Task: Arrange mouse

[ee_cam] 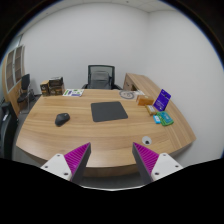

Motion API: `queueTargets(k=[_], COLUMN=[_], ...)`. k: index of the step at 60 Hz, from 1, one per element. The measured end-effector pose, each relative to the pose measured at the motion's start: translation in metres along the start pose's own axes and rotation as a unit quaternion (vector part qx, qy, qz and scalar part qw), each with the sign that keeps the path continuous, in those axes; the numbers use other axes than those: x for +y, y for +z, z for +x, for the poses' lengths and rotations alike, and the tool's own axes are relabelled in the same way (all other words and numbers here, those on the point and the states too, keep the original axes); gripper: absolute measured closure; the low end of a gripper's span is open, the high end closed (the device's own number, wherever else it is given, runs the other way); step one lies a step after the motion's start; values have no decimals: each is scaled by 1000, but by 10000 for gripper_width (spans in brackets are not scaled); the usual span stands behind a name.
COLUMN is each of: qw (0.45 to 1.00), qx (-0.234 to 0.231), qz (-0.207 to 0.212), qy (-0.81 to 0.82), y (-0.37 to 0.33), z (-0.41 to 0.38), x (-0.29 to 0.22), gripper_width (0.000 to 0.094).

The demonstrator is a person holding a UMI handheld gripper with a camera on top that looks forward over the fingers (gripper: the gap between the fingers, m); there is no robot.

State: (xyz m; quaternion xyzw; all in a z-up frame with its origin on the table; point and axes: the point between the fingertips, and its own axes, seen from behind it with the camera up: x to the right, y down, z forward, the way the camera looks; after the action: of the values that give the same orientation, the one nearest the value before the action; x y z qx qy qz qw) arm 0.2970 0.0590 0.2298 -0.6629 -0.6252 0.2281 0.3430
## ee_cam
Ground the green packet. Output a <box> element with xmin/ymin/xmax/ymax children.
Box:
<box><xmin>157</xmin><ymin>111</ymin><xmax>174</xmax><ymax>126</ymax></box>

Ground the green white leaflet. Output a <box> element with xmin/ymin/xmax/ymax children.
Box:
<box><xmin>63</xmin><ymin>89</ymin><xmax>84</xmax><ymax>97</ymax></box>

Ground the grey mesh office chair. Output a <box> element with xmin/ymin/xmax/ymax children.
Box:
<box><xmin>83</xmin><ymin>65</ymin><xmax>121</xmax><ymax>90</ymax></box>

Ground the dark grey mouse pad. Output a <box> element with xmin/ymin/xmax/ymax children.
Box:
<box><xmin>91</xmin><ymin>101</ymin><xmax>128</xmax><ymax>122</ymax></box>

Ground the white paper sheet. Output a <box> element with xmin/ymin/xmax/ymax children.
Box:
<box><xmin>134</xmin><ymin>90</ymin><xmax>145</xmax><ymax>95</ymax></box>

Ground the black chair at left edge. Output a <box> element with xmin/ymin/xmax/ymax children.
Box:
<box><xmin>0</xmin><ymin>102</ymin><xmax>18</xmax><ymax>160</ymax></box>

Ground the blue small packet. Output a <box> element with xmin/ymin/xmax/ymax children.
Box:
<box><xmin>153</xmin><ymin>115</ymin><xmax>161</xmax><ymax>124</ymax></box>

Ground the wooden bookshelf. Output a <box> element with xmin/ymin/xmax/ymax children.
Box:
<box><xmin>2</xmin><ymin>45</ymin><xmax>25</xmax><ymax>115</ymax></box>

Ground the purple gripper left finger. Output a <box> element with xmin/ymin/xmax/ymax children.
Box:
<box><xmin>42</xmin><ymin>143</ymin><xmax>91</xmax><ymax>183</ymax></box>

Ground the wooden side cabinet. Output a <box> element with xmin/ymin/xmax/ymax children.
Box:
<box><xmin>123</xmin><ymin>73</ymin><xmax>161</xmax><ymax>98</ymax></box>

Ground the orange cardboard box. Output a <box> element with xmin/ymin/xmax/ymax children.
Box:
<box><xmin>136</xmin><ymin>95</ymin><xmax>154</xmax><ymax>106</ymax></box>

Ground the desk cable grommet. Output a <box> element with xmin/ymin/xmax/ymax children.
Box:
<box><xmin>142</xmin><ymin>136</ymin><xmax>152</xmax><ymax>145</ymax></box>

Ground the large brown cardboard box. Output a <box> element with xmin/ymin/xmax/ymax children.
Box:
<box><xmin>49</xmin><ymin>76</ymin><xmax>64</xmax><ymax>95</ymax></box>

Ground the black visitor chair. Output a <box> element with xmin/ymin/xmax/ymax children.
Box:
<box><xmin>17</xmin><ymin>74</ymin><xmax>35</xmax><ymax>103</ymax></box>

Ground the round grey coaster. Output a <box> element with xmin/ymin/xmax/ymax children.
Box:
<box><xmin>119</xmin><ymin>90</ymin><xmax>135</xmax><ymax>99</ymax></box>

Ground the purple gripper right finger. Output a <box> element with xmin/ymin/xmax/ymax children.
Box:
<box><xmin>132</xmin><ymin>143</ymin><xmax>182</xmax><ymax>183</ymax></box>

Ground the purple standing card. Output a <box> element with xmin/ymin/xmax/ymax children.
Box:
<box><xmin>153</xmin><ymin>89</ymin><xmax>171</xmax><ymax>111</ymax></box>

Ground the small tan packet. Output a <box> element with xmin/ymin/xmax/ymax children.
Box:
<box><xmin>146</xmin><ymin>105</ymin><xmax>157</xmax><ymax>116</ymax></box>

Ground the black computer mouse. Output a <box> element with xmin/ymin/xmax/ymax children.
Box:
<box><xmin>55</xmin><ymin>113</ymin><xmax>70</xmax><ymax>127</ymax></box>

